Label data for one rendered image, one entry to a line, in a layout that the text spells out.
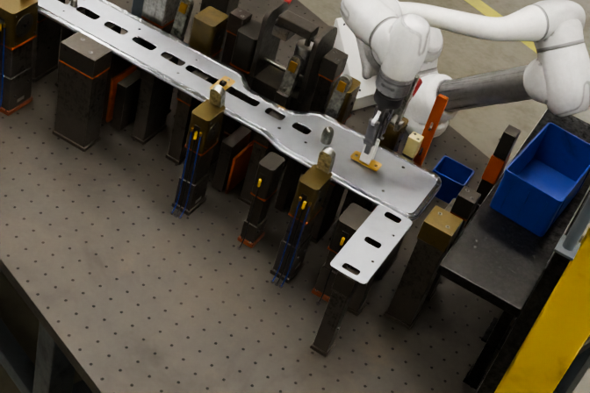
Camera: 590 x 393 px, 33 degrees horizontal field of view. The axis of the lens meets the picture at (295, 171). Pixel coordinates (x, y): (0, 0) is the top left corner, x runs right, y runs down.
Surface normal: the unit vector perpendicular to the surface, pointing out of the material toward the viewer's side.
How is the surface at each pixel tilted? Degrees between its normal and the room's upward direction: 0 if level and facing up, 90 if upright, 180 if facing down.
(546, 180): 0
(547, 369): 90
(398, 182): 0
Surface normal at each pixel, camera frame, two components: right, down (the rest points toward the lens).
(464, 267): 0.22, -0.74
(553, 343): -0.48, 0.48
